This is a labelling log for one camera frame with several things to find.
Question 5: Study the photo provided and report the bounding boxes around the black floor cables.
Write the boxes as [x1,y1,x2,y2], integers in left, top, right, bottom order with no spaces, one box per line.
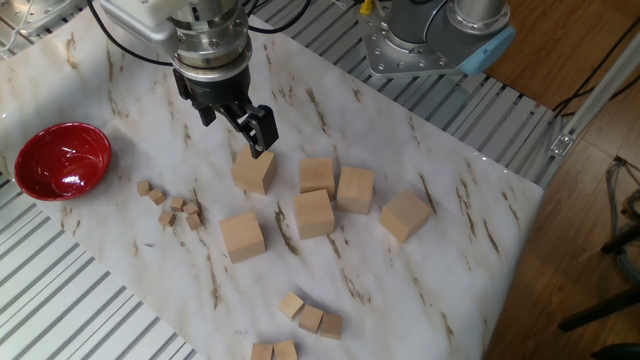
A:
[551,17,640,120]

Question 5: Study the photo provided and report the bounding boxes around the medium wooden cube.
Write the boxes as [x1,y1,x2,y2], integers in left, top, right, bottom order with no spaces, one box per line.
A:
[278,291,306,321]
[249,342,275,360]
[298,304,325,335]
[318,313,344,341]
[272,339,299,360]

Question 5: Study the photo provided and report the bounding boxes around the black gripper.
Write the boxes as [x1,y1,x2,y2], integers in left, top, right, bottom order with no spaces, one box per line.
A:
[172,65,280,160]

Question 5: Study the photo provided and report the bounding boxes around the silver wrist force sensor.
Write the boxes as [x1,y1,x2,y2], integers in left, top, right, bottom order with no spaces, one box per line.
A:
[168,9,254,84]

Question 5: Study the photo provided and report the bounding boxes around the black chair base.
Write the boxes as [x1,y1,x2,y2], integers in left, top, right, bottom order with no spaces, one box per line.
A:
[557,219,640,360]

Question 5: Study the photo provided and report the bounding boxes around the aluminium frame profile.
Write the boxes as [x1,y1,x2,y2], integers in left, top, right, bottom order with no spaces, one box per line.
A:
[537,30,640,190]
[14,0,89,39]

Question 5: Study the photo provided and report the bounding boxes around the grey hose bundle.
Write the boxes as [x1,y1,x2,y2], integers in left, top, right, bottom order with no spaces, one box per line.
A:
[604,154,640,286]

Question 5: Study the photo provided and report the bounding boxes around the large wooden cube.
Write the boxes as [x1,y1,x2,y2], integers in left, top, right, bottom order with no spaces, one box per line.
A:
[378,188,434,245]
[298,156,337,201]
[335,165,376,216]
[230,144,278,196]
[218,210,267,265]
[292,188,336,241]

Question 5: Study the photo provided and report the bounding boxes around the white marble pattern board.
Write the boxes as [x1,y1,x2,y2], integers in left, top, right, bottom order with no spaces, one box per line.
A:
[0,4,545,360]

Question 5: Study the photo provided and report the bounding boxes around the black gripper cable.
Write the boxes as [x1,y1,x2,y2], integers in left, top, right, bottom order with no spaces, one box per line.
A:
[85,0,175,68]

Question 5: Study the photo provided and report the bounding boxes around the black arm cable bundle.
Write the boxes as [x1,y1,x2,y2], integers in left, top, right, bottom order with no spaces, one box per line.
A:
[247,0,314,35]

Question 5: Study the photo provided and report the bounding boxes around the red glossy bowl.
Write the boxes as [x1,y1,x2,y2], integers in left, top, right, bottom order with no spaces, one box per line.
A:
[13,121,113,202]

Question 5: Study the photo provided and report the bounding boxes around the white plastic wrist bracket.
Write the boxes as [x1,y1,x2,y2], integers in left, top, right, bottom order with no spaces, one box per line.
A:
[98,0,184,47]

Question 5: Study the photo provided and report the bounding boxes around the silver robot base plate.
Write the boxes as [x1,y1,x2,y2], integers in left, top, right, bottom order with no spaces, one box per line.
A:
[358,0,469,80]

